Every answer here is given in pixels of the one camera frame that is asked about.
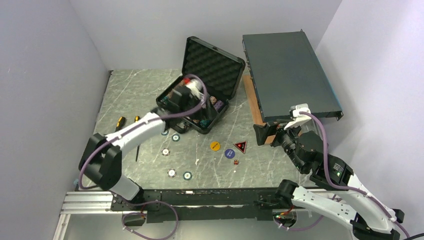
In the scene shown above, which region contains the wooden board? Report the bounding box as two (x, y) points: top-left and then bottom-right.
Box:
(242, 75), (266, 125)

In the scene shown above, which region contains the purple chip stack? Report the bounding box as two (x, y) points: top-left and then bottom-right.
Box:
(213, 100), (225, 113)

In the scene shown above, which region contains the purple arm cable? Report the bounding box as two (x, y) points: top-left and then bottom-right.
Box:
(299, 111), (412, 240)
(78, 74), (210, 191)

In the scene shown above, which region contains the blue small blind button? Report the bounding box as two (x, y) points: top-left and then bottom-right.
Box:
(224, 148), (236, 159)

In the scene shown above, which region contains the orange black handled screwdriver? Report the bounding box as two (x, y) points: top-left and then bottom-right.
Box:
(134, 115), (141, 163)

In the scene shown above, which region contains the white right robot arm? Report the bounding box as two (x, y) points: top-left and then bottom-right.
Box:
(253, 122), (405, 240)

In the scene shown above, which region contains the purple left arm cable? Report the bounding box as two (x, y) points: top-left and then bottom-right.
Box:
(78, 74), (210, 191)

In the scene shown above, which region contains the green chip stack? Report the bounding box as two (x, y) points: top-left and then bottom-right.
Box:
(198, 119), (211, 129)

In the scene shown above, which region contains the red black all-in triangle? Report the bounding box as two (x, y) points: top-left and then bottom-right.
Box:
(233, 140), (248, 154)

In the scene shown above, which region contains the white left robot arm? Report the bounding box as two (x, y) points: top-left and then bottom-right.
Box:
(78, 79), (209, 210)

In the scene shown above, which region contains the black poker set case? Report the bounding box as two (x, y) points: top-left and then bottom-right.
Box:
(155, 36), (246, 135)

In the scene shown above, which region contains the black yellow handled screwdriver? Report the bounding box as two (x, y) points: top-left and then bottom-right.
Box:
(115, 116), (127, 132)

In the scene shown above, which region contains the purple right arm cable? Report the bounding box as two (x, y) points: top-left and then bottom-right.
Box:
(299, 111), (412, 240)

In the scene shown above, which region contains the white brown poker chip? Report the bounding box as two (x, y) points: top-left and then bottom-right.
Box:
(167, 169), (177, 178)
(161, 148), (171, 156)

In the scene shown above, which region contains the yellow big blind button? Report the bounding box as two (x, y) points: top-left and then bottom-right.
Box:
(210, 141), (221, 152)

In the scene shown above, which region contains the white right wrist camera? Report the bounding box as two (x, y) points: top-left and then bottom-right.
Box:
(284, 103), (312, 130)

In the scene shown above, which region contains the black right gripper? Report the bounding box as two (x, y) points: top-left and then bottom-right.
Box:
(252, 118), (306, 171)

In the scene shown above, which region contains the dark teal rack server box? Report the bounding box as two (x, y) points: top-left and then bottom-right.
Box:
(242, 30), (343, 123)

